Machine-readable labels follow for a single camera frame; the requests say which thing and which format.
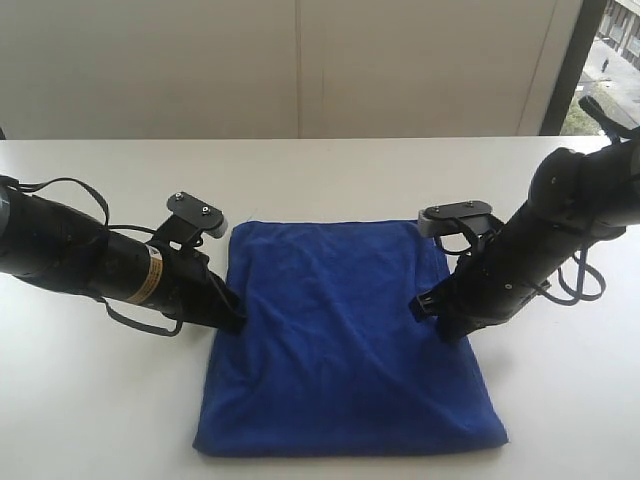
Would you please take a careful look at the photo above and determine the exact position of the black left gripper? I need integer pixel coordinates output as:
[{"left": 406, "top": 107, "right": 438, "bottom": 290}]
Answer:
[{"left": 144, "top": 244, "right": 247, "bottom": 335}]

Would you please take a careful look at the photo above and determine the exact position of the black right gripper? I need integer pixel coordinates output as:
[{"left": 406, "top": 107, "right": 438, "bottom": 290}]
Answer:
[{"left": 408, "top": 249, "right": 540, "bottom": 344}]

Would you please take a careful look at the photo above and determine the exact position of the blue towel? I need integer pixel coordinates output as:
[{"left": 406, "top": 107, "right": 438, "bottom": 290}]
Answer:
[{"left": 193, "top": 220, "right": 508, "bottom": 457}]

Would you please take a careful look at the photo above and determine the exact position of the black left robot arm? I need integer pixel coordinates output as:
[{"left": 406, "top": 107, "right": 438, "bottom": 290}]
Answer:
[{"left": 1, "top": 176, "right": 246, "bottom": 337}]

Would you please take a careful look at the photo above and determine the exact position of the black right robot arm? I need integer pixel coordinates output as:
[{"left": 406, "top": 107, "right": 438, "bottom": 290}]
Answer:
[{"left": 409, "top": 96, "right": 639, "bottom": 343}]

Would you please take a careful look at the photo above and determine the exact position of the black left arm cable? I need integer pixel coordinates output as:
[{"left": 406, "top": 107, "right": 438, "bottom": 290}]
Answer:
[{"left": 102, "top": 297, "right": 184, "bottom": 339}]

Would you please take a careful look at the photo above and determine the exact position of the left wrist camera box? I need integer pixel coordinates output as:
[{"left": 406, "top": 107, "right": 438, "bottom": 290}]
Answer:
[{"left": 153, "top": 192, "right": 228, "bottom": 248}]

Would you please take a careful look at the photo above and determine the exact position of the dark window frame post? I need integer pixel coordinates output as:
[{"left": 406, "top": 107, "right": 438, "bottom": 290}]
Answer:
[{"left": 538, "top": 0, "right": 607, "bottom": 136}]

